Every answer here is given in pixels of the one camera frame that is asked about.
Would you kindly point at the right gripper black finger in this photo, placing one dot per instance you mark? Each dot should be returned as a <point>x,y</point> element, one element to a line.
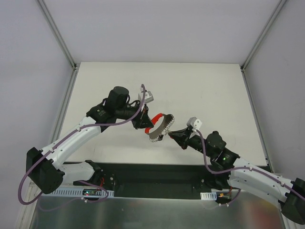
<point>180,139</point>
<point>182,132</point>

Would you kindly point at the aluminium frame post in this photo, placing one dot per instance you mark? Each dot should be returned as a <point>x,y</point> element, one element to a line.
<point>56,33</point>
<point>271,20</point>

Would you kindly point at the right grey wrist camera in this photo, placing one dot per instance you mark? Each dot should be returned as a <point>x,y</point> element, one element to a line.
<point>194,123</point>

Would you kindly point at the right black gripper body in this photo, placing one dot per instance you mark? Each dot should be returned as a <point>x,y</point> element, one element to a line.
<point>186,137</point>

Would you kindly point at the left aluminium table rail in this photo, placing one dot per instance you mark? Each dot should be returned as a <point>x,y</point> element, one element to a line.
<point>24,221</point>

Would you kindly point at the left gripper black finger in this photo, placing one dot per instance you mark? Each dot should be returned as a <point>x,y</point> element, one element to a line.
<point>137,125</point>
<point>146,121</point>

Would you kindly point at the right aluminium table rail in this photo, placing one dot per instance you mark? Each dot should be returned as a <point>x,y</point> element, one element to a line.
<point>287,223</point>

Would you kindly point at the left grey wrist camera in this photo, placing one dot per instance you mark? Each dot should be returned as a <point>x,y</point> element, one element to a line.
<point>148,96</point>

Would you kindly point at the left aluminium frame post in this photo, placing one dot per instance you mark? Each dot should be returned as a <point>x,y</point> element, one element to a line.
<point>56,33</point>

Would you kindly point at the red handled metal key holder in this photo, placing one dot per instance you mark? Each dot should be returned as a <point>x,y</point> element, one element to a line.
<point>162,129</point>

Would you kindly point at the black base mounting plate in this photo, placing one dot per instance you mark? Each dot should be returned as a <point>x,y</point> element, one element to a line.
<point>159,181</point>

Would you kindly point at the right aluminium frame post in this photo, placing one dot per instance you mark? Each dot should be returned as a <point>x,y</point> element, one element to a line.
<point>271,20</point>

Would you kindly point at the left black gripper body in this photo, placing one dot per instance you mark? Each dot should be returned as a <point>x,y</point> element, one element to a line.
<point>140,118</point>

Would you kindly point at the white cable duct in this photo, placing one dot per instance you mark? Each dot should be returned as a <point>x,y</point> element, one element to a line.
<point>81,192</point>
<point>208,196</point>

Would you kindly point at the left white cable duct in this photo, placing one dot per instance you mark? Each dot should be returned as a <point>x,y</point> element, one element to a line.
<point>81,192</point>

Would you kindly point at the aluminium table rail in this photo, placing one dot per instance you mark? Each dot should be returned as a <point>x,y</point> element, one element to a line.
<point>287,223</point>
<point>24,221</point>

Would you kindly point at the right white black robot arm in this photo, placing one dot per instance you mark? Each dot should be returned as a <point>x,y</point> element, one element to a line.
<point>288,195</point>

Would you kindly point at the right white cable duct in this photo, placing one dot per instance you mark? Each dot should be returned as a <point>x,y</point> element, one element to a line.
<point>208,196</point>

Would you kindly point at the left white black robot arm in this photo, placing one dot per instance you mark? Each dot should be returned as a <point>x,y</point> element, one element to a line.
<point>45,167</point>

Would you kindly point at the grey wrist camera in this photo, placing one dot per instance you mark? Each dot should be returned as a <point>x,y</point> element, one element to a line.
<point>148,96</point>
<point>194,123</point>

